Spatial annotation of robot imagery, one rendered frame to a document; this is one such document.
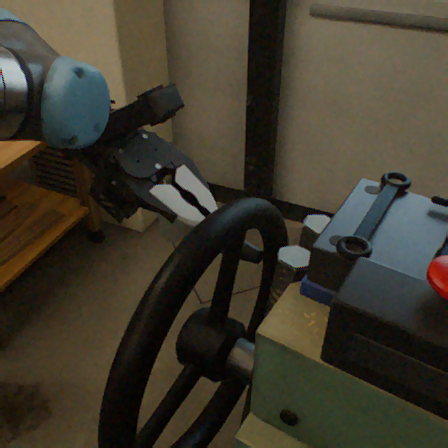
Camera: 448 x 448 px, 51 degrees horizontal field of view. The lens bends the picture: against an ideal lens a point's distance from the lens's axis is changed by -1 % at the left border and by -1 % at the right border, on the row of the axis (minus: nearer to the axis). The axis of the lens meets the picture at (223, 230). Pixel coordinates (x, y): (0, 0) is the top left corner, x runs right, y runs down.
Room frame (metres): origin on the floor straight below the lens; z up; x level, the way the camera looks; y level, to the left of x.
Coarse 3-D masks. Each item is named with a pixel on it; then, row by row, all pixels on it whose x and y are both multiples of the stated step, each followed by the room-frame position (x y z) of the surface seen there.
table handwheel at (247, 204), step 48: (192, 240) 0.27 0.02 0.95; (240, 240) 0.31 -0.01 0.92; (288, 240) 0.38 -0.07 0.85; (192, 288) 0.24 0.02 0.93; (144, 336) 0.20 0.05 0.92; (192, 336) 0.27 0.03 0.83; (240, 336) 0.28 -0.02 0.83; (144, 384) 0.19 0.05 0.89; (192, 384) 0.24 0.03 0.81; (240, 384) 0.31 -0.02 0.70; (144, 432) 0.20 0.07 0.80; (192, 432) 0.25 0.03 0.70
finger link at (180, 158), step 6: (174, 150) 0.48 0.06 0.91; (174, 156) 0.47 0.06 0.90; (180, 156) 0.47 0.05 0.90; (186, 156) 0.48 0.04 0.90; (174, 162) 0.46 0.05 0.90; (180, 162) 0.46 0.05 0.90; (186, 162) 0.47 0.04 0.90; (192, 162) 0.47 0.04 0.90; (174, 168) 0.46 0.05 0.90; (192, 168) 0.46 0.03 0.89; (198, 168) 0.47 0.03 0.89; (198, 174) 0.46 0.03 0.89; (204, 180) 0.45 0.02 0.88; (204, 186) 0.45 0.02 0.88
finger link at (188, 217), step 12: (156, 192) 0.41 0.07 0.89; (168, 192) 0.42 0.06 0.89; (168, 204) 0.40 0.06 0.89; (180, 204) 0.41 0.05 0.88; (156, 216) 0.42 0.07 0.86; (180, 216) 0.40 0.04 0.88; (192, 216) 0.40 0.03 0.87; (204, 216) 0.41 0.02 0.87; (168, 228) 0.41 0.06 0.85; (180, 228) 0.40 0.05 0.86; (192, 228) 0.39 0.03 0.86; (168, 240) 0.41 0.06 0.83
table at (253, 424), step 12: (252, 420) 0.17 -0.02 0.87; (264, 420) 0.17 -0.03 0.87; (240, 432) 0.16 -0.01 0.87; (252, 432) 0.16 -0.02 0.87; (264, 432) 0.16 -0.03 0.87; (276, 432) 0.16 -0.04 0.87; (240, 444) 0.16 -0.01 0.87; (252, 444) 0.16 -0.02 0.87; (264, 444) 0.15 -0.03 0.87; (276, 444) 0.15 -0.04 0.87; (288, 444) 0.15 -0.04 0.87; (300, 444) 0.15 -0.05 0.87
